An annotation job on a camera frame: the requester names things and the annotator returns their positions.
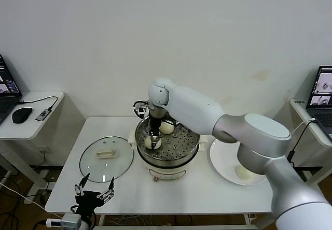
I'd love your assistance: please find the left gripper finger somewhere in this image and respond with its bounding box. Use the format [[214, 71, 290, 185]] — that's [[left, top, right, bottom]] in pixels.
[[97, 176, 116, 203], [74, 172, 91, 196]]

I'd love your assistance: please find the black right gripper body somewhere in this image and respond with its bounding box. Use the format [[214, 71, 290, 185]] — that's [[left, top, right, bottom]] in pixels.
[[149, 115, 165, 138]]

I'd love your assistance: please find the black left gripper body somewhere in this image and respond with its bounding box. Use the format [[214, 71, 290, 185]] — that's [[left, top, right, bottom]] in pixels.
[[75, 190, 105, 218]]

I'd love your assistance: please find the white steamed baozi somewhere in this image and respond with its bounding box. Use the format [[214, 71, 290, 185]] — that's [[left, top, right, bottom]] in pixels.
[[159, 120, 175, 135], [234, 166, 254, 181], [144, 136, 162, 150]]

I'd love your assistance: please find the round glass lid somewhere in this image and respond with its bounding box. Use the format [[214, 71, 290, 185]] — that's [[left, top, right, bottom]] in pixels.
[[79, 136, 135, 183]]

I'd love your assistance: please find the stainless steel steamer pot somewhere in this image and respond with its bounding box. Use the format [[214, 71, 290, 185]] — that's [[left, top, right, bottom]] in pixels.
[[134, 109, 202, 167]]

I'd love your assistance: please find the cream electric cooker base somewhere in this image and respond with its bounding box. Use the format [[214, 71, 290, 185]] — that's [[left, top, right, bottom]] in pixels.
[[128, 128, 208, 183]]

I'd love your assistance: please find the white round plate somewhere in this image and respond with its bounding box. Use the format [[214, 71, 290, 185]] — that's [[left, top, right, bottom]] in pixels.
[[209, 134, 272, 186]]

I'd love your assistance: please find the grey usb hub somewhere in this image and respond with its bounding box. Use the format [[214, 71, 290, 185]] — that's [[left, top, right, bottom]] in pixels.
[[35, 108, 51, 122]]

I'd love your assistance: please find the black computer mouse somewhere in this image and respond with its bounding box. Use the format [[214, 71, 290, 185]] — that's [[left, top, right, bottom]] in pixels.
[[12, 107, 34, 124]]

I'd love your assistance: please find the open dark grey laptop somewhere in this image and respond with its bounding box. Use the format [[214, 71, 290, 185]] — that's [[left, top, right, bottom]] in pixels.
[[306, 65, 332, 141], [0, 54, 23, 126]]

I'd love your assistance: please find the white cable bundle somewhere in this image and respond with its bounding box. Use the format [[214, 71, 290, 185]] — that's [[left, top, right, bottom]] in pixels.
[[106, 214, 150, 227]]

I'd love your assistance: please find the white wall socket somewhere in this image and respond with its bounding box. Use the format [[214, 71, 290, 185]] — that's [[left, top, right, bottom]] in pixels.
[[38, 148, 50, 161]]

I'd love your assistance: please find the white floor cable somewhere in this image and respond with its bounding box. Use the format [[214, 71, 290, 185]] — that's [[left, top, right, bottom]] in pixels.
[[0, 182, 65, 220]]

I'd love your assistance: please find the black usb hub cable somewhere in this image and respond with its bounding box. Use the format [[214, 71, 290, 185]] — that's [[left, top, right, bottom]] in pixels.
[[17, 96, 58, 111]]

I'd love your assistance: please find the white table frame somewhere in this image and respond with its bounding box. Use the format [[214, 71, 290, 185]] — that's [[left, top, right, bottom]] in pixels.
[[98, 213, 283, 230]]

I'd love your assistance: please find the black laptop power cable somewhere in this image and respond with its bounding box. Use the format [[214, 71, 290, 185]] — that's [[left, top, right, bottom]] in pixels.
[[286, 120, 316, 168]]

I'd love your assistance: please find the white laptop cable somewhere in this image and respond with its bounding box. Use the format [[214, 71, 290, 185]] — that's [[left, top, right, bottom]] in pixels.
[[287, 118, 316, 138]]

